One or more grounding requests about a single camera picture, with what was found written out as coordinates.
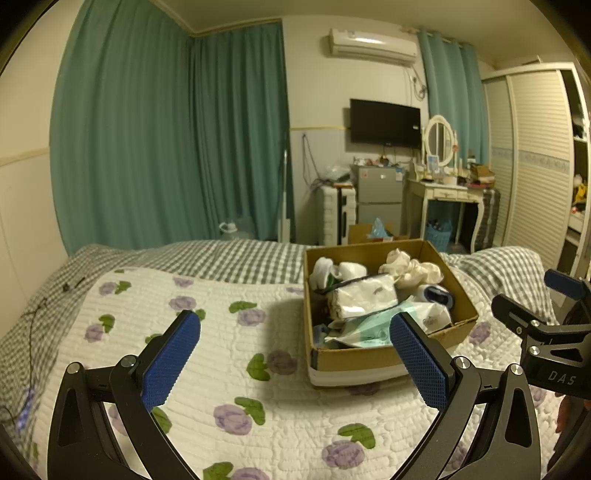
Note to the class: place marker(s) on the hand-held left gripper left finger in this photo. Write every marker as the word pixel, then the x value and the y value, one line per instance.
pixel 171 360

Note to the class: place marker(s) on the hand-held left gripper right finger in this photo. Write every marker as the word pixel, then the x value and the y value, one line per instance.
pixel 420 360

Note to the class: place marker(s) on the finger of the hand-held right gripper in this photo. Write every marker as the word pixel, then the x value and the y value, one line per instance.
pixel 517 314
pixel 565 284

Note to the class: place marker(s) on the brown cardboard box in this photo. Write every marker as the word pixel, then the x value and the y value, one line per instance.
pixel 369 364

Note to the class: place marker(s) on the green white towel pack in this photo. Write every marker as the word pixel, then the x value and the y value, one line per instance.
pixel 369 330

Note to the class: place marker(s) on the navy white sock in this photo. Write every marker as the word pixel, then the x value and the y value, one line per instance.
pixel 438 295

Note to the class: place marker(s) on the navy-edged tissue pack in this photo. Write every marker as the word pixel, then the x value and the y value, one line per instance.
pixel 364 295

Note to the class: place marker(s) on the cream cloth bundle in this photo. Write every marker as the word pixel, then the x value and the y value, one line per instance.
pixel 411 267

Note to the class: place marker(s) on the white sock bundle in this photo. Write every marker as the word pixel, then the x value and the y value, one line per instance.
pixel 323 272

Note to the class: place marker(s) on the white floral quilt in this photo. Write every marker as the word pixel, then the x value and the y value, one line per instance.
pixel 207 332

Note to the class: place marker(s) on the yellow plush toy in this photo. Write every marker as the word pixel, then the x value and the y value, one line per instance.
pixel 580 194

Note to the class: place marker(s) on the floral quilted bed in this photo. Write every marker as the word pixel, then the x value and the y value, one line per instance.
pixel 207 258

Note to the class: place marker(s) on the blue plastic basket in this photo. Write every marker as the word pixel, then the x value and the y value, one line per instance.
pixel 437 237

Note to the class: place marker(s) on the white slatted wardrobe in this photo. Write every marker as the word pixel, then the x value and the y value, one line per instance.
pixel 535 161

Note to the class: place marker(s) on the brown box on vanity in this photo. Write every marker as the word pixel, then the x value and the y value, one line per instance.
pixel 482 174

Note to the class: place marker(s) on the small open cardboard box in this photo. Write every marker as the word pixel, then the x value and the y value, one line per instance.
pixel 360 233

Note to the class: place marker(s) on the white vanity table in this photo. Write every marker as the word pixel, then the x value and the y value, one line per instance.
pixel 445 190

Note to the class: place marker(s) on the white kettle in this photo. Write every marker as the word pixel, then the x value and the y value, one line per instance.
pixel 229 229

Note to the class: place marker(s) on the white drawer cabinet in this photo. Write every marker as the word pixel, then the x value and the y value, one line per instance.
pixel 330 212

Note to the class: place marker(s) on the grey mini fridge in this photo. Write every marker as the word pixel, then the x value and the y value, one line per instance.
pixel 378 189

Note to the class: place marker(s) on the white oval vanity mirror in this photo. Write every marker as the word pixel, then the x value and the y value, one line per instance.
pixel 439 138

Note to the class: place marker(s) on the clear plastic bag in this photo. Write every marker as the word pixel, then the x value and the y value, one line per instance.
pixel 336 173

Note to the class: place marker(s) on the narrow teal curtain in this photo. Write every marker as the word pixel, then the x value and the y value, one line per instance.
pixel 452 92

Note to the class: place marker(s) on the wide teal curtain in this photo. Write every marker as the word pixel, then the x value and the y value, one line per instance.
pixel 120 129

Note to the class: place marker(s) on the white air conditioner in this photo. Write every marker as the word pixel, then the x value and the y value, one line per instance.
pixel 374 45

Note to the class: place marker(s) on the black wall television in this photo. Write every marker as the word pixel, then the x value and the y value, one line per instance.
pixel 385 122

